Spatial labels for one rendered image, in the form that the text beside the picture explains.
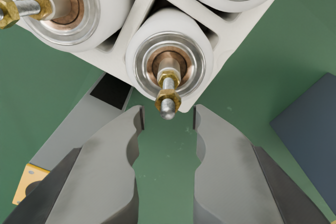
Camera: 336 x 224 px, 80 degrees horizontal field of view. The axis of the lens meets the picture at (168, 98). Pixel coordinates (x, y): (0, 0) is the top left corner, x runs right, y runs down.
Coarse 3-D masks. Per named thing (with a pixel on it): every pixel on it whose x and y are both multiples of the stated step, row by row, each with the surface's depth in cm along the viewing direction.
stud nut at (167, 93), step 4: (160, 92) 14; (164, 92) 14; (168, 92) 14; (172, 92) 14; (176, 92) 15; (160, 96) 14; (164, 96) 14; (168, 96) 14; (172, 96) 14; (176, 96) 14; (156, 100) 14; (160, 100) 14; (176, 100) 14; (180, 100) 15; (156, 104) 14; (160, 104) 14; (176, 104) 14; (180, 104) 15; (176, 108) 15
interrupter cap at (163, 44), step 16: (160, 32) 19; (176, 32) 19; (144, 48) 20; (160, 48) 20; (176, 48) 20; (192, 48) 20; (144, 64) 21; (192, 64) 21; (144, 80) 22; (192, 80) 22
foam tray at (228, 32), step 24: (144, 0) 25; (168, 0) 25; (192, 0) 25; (24, 24) 26; (216, 24) 26; (240, 24) 26; (96, 48) 28; (120, 48) 28; (216, 48) 27; (120, 72) 29; (216, 72) 29
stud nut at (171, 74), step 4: (164, 72) 18; (168, 72) 18; (172, 72) 18; (160, 76) 18; (164, 76) 18; (168, 76) 18; (172, 76) 18; (176, 76) 18; (160, 80) 18; (176, 80) 18; (160, 84) 18; (176, 84) 18
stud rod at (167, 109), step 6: (168, 78) 17; (168, 84) 16; (162, 102) 14; (168, 102) 14; (162, 108) 13; (168, 108) 13; (174, 108) 14; (162, 114) 13; (168, 114) 13; (174, 114) 13
